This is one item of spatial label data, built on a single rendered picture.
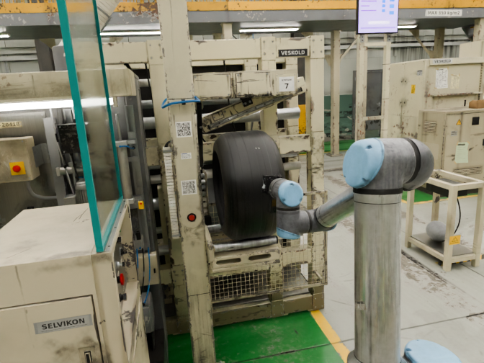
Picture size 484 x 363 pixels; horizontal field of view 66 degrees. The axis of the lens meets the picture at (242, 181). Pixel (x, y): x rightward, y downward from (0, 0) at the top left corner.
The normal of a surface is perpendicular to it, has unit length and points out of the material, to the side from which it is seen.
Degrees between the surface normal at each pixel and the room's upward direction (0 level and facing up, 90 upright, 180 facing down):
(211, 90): 90
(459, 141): 90
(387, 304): 82
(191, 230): 90
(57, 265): 90
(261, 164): 58
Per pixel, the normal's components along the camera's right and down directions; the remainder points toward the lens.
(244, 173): 0.16, -0.23
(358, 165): -0.94, -0.07
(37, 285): 0.21, 0.22
